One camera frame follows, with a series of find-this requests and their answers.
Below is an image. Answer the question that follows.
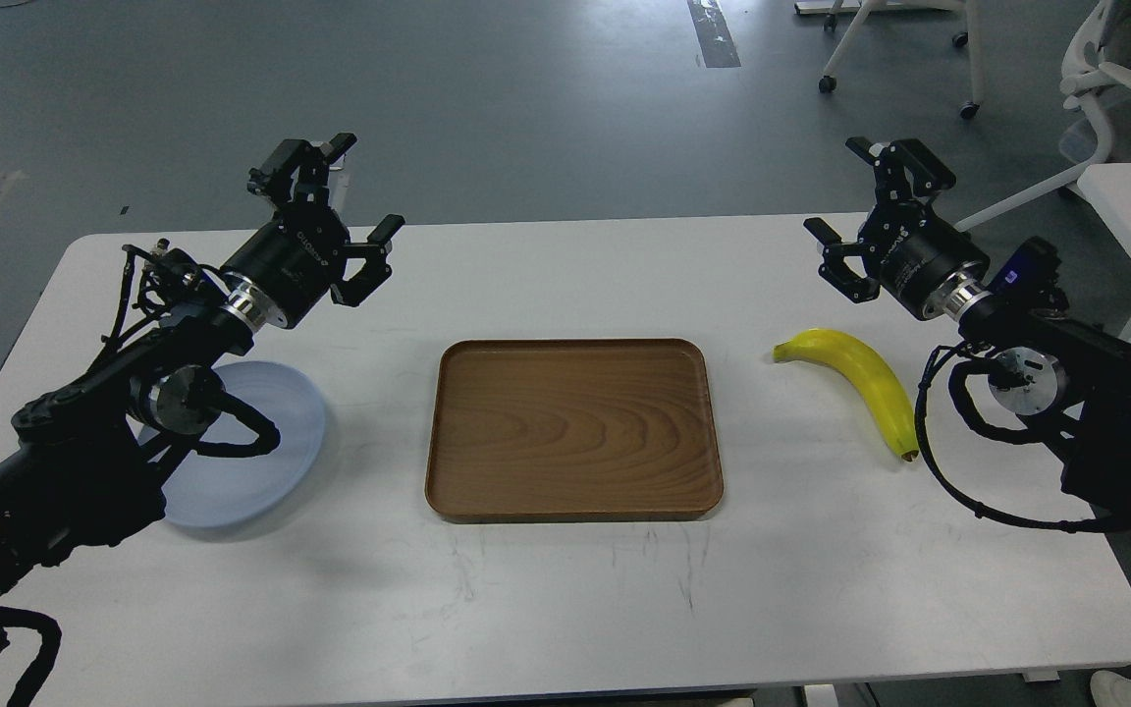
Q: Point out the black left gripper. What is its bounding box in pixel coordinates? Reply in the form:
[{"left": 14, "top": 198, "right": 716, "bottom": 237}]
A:
[{"left": 221, "top": 133, "right": 405, "bottom": 328}]

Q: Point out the light blue plate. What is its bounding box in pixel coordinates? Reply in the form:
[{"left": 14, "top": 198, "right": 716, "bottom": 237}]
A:
[{"left": 136, "top": 360, "right": 328, "bottom": 531}]

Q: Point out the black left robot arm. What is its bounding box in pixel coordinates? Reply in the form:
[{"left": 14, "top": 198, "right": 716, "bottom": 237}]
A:
[{"left": 0, "top": 133, "right": 404, "bottom": 706}]

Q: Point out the white office chair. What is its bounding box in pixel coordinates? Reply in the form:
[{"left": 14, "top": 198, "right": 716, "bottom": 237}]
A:
[{"left": 956, "top": 1, "right": 1131, "bottom": 230}]

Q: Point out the yellow banana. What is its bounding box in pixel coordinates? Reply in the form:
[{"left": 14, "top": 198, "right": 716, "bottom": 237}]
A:
[{"left": 772, "top": 328, "right": 920, "bottom": 462}]

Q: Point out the brown wooden tray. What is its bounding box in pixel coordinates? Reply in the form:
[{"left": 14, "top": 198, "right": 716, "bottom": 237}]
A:
[{"left": 423, "top": 339, "right": 726, "bottom": 523}]

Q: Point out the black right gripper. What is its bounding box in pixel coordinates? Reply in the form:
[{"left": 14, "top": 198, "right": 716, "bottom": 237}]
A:
[{"left": 803, "top": 136, "right": 991, "bottom": 321}]

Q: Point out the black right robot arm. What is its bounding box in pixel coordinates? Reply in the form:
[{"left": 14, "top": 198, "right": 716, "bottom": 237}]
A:
[{"left": 805, "top": 136, "right": 1131, "bottom": 533}]

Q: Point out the white rolling chair base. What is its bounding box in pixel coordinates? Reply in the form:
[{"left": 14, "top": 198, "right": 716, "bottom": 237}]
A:
[{"left": 793, "top": 1, "right": 987, "bottom": 124}]

